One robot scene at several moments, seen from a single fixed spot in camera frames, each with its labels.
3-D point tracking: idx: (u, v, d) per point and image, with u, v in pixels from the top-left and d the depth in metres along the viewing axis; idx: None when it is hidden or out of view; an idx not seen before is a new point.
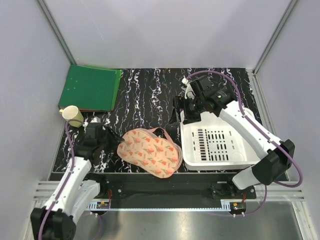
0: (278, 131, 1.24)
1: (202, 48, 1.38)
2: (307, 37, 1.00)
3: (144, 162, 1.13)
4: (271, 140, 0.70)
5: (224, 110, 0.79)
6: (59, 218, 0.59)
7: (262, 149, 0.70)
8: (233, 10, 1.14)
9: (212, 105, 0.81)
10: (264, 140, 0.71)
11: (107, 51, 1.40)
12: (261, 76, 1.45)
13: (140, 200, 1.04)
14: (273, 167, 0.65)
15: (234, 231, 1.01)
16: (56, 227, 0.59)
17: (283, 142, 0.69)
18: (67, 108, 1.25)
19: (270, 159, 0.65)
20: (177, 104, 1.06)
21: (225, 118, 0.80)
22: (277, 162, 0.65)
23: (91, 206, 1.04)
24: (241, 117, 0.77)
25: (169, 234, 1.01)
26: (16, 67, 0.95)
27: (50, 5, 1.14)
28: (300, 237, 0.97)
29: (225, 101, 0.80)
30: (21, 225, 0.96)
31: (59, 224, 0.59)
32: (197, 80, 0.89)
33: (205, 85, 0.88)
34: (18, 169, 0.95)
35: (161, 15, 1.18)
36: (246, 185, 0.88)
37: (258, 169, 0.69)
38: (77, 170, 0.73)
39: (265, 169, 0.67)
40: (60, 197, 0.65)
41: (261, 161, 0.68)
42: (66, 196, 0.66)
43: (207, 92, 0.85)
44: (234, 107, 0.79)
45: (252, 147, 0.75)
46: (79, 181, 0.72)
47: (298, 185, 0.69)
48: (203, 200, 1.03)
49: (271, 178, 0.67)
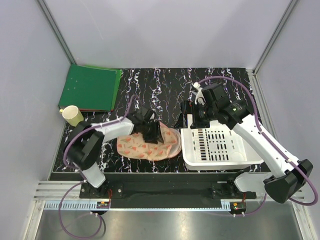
0: (278, 131, 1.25)
1: (202, 48, 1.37)
2: (306, 37, 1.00)
3: (149, 152, 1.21)
4: (289, 161, 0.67)
5: (240, 124, 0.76)
6: (95, 138, 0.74)
7: (279, 169, 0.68)
8: (234, 10, 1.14)
9: (226, 117, 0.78)
10: (282, 159, 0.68)
11: (107, 50, 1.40)
12: (261, 76, 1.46)
13: (140, 200, 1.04)
14: (290, 188, 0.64)
15: (234, 231, 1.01)
16: (89, 143, 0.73)
17: (301, 163, 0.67)
18: (67, 108, 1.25)
19: (288, 181, 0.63)
20: (185, 108, 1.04)
21: (239, 132, 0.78)
22: (294, 183, 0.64)
23: (91, 206, 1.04)
24: (258, 133, 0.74)
25: (169, 234, 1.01)
26: (16, 66, 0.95)
27: (50, 5, 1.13)
28: (300, 237, 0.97)
29: (240, 115, 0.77)
30: (21, 225, 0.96)
31: (93, 142, 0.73)
32: (210, 89, 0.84)
33: (218, 94, 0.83)
34: (18, 169, 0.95)
35: (161, 15, 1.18)
36: (248, 189, 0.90)
37: (272, 187, 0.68)
38: (123, 123, 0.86)
39: (280, 189, 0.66)
40: (104, 127, 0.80)
41: (276, 181, 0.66)
42: (108, 130, 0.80)
43: (222, 103, 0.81)
44: (250, 121, 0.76)
45: (267, 162, 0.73)
46: (120, 130, 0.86)
47: (310, 204, 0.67)
48: (203, 200, 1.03)
49: (287, 197, 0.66)
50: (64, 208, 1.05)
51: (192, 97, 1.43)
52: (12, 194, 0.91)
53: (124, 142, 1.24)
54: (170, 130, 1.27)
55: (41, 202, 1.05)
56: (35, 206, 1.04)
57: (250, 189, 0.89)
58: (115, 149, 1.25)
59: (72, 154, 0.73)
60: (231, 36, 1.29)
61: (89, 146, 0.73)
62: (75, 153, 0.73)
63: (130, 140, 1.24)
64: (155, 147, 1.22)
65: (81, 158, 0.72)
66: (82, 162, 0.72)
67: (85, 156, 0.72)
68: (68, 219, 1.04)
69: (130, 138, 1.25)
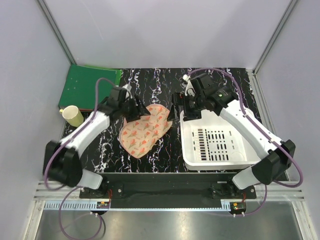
0: (279, 131, 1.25)
1: (202, 48, 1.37)
2: (306, 37, 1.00)
3: (156, 132, 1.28)
4: (272, 141, 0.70)
5: (225, 109, 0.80)
6: (71, 154, 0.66)
7: (263, 149, 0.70)
8: (233, 10, 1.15)
9: (213, 103, 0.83)
10: (265, 140, 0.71)
11: (107, 51, 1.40)
12: (261, 76, 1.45)
13: (140, 200, 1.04)
14: (273, 167, 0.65)
15: (234, 232, 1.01)
16: (66, 162, 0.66)
17: (284, 143, 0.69)
18: (67, 107, 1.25)
19: (270, 159, 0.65)
20: (176, 100, 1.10)
21: (226, 117, 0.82)
22: (277, 162, 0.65)
23: (91, 206, 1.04)
24: (242, 116, 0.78)
25: (169, 234, 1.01)
26: (16, 67, 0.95)
27: (50, 5, 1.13)
28: (300, 237, 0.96)
29: (226, 100, 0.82)
30: (21, 225, 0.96)
31: (69, 160, 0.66)
32: (198, 77, 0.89)
33: (206, 83, 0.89)
34: (18, 169, 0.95)
35: (161, 15, 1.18)
36: (246, 185, 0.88)
37: (257, 169, 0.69)
38: (96, 122, 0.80)
39: (265, 170, 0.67)
40: (76, 138, 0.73)
41: (261, 162, 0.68)
42: (81, 138, 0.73)
43: (209, 90, 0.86)
44: (235, 106, 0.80)
45: (253, 146, 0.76)
46: (95, 131, 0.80)
47: (297, 186, 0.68)
48: (203, 200, 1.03)
49: (271, 177, 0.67)
50: (64, 208, 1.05)
51: None
52: (12, 194, 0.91)
53: (132, 147, 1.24)
54: (149, 106, 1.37)
55: (41, 202, 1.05)
56: (34, 206, 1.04)
57: (247, 184, 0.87)
58: (115, 149, 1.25)
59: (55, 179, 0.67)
60: (231, 36, 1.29)
61: (67, 167, 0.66)
62: (58, 176, 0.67)
63: (135, 141, 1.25)
64: (156, 124, 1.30)
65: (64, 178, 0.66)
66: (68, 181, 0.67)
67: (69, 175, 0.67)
68: (68, 219, 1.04)
69: (134, 139, 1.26)
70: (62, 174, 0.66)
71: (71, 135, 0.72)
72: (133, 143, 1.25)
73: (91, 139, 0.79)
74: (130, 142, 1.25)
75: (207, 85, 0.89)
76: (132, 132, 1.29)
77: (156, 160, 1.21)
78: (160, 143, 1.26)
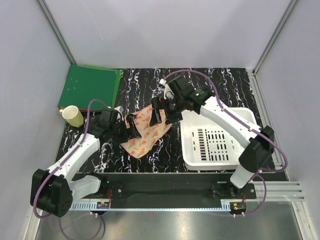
0: (279, 131, 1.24)
1: (202, 48, 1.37)
2: (306, 37, 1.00)
3: (156, 132, 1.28)
4: (251, 129, 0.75)
5: (204, 107, 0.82)
6: (58, 182, 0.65)
7: (245, 138, 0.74)
8: (233, 10, 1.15)
9: (192, 103, 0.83)
10: (245, 129, 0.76)
11: (107, 51, 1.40)
12: (261, 76, 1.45)
13: (140, 200, 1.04)
14: (257, 155, 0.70)
15: (234, 232, 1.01)
16: (54, 191, 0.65)
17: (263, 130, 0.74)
18: (67, 107, 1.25)
19: (253, 146, 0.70)
20: (156, 105, 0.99)
21: (206, 114, 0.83)
22: (259, 147, 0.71)
23: (91, 206, 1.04)
24: (221, 110, 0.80)
25: (169, 234, 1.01)
26: (16, 66, 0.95)
27: (50, 5, 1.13)
28: (300, 237, 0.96)
29: (203, 98, 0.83)
30: (21, 225, 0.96)
31: (57, 188, 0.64)
32: (174, 79, 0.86)
33: (182, 84, 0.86)
34: (18, 169, 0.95)
35: (161, 15, 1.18)
36: (244, 182, 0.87)
37: (244, 158, 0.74)
38: (86, 145, 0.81)
39: (251, 159, 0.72)
40: (65, 165, 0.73)
41: (245, 153, 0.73)
42: (70, 164, 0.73)
43: (187, 91, 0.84)
44: (213, 102, 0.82)
45: (235, 138, 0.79)
46: (85, 154, 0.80)
47: (285, 167, 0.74)
48: (203, 200, 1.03)
49: (258, 164, 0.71)
50: None
51: None
52: (12, 194, 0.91)
53: (132, 147, 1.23)
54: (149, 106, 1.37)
55: None
56: None
57: (245, 180, 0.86)
58: (115, 149, 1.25)
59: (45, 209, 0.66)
60: (231, 36, 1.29)
61: (55, 195, 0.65)
62: (48, 204, 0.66)
63: (135, 141, 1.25)
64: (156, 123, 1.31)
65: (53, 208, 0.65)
66: (57, 211, 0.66)
67: (56, 206, 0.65)
68: (69, 218, 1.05)
69: (133, 139, 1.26)
70: (52, 203, 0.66)
71: (59, 163, 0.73)
72: (133, 143, 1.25)
73: (81, 163, 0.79)
74: (130, 143, 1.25)
75: (184, 86, 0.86)
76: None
77: (156, 160, 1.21)
78: (160, 143, 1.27)
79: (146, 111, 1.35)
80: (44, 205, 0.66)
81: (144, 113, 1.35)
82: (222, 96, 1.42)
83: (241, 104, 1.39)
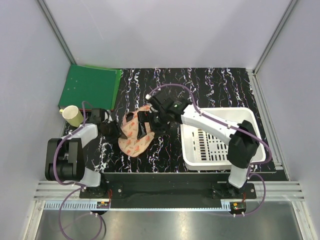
0: (279, 132, 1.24)
1: (202, 48, 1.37)
2: (306, 37, 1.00)
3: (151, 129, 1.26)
4: (229, 126, 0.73)
5: (183, 116, 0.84)
6: (75, 142, 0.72)
7: (225, 137, 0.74)
8: (233, 10, 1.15)
9: (173, 115, 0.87)
10: (224, 127, 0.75)
11: (107, 51, 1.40)
12: (261, 76, 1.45)
13: (140, 200, 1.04)
14: (241, 149, 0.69)
15: (234, 232, 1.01)
16: (72, 151, 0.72)
17: (241, 124, 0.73)
18: (68, 107, 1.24)
19: (234, 142, 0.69)
20: (142, 118, 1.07)
21: (188, 122, 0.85)
22: (241, 142, 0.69)
23: (91, 206, 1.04)
24: (199, 116, 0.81)
25: (169, 234, 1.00)
26: (16, 67, 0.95)
27: (50, 5, 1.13)
28: (300, 237, 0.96)
29: (182, 108, 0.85)
30: (21, 225, 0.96)
31: (75, 147, 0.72)
32: (153, 96, 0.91)
33: (162, 99, 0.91)
34: (18, 168, 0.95)
35: (161, 15, 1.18)
36: (242, 181, 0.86)
37: (231, 156, 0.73)
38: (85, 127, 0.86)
39: (237, 154, 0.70)
40: (74, 135, 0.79)
41: (231, 150, 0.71)
42: (79, 135, 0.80)
43: (166, 104, 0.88)
44: (190, 110, 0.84)
45: (219, 138, 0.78)
46: (87, 134, 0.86)
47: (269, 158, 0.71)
48: (203, 200, 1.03)
49: (245, 159, 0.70)
50: (65, 208, 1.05)
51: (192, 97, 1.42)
52: (12, 193, 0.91)
53: (128, 146, 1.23)
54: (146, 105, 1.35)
55: (41, 202, 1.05)
56: (35, 205, 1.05)
57: (243, 179, 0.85)
58: (115, 149, 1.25)
59: (62, 174, 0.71)
60: (231, 36, 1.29)
61: (73, 155, 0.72)
62: (64, 169, 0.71)
63: (131, 141, 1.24)
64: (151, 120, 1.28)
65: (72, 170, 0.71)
66: (75, 174, 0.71)
67: (75, 167, 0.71)
68: (68, 219, 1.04)
69: (129, 139, 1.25)
70: (70, 165, 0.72)
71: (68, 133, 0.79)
72: (128, 143, 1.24)
73: (85, 140, 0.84)
74: (126, 142, 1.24)
75: (163, 99, 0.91)
76: (128, 132, 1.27)
77: (156, 160, 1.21)
78: (160, 142, 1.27)
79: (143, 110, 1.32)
80: (62, 170, 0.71)
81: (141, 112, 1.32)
82: (222, 96, 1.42)
83: (241, 104, 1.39)
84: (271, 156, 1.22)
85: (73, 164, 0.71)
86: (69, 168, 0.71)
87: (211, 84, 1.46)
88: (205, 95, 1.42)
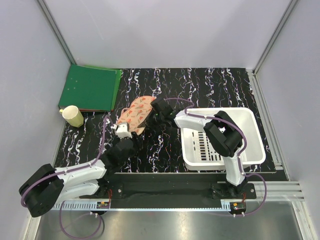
0: (279, 132, 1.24)
1: (202, 48, 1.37)
2: (306, 38, 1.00)
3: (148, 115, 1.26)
4: (206, 117, 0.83)
5: (177, 120, 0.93)
6: (54, 186, 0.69)
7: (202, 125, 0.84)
8: (233, 10, 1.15)
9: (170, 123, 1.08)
10: (202, 119, 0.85)
11: (107, 51, 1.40)
12: (261, 76, 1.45)
13: (140, 200, 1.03)
14: (215, 134, 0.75)
15: (234, 231, 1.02)
16: (46, 191, 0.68)
17: (216, 114, 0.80)
18: (68, 108, 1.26)
19: (209, 129, 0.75)
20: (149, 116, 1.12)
21: (182, 125, 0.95)
22: (215, 128, 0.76)
23: (91, 206, 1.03)
24: (185, 115, 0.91)
25: (170, 234, 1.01)
26: (16, 67, 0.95)
27: (50, 6, 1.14)
28: (300, 237, 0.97)
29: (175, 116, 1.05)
30: (20, 225, 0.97)
31: (52, 191, 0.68)
32: (155, 102, 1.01)
33: (162, 105, 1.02)
34: (18, 169, 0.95)
35: (161, 16, 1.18)
36: (237, 177, 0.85)
37: (214, 145, 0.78)
38: (94, 168, 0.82)
39: (215, 141, 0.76)
40: (70, 173, 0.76)
41: (210, 138, 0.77)
42: (71, 177, 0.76)
43: (166, 112, 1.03)
44: (180, 113, 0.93)
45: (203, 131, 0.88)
46: (86, 177, 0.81)
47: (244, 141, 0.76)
48: (204, 200, 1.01)
49: (224, 145, 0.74)
50: (65, 208, 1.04)
51: (192, 97, 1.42)
52: (12, 194, 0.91)
53: None
54: (143, 96, 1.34)
55: None
56: None
57: (237, 175, 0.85)
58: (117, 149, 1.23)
59: (28, 201, 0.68)
60: (231, 36, 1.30)
61: (44, 195, 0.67)
62: (30, 198, 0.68)
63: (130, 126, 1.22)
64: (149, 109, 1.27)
65: (33, 203, 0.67)
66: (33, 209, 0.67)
67: (36, 206, 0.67)
68: (68, 218, 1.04)
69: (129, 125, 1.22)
70: (35, 199, 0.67)
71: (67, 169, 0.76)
72: None
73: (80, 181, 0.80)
74: None
75: (164, 106, 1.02)
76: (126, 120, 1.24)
77: (156, 160, 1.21)
78: (160, 142, 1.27)
79: (140, 100, 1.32)
80: (29, 197, 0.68)
81: (137, 102, 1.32)
82: (222, 96, 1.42)
83: (241, 104, 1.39)
84: (271, 156, 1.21)
85: (38, 201, 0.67)
86: (35, 199, 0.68)
87: (211, 84, 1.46)
88: (205, 95, 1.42)
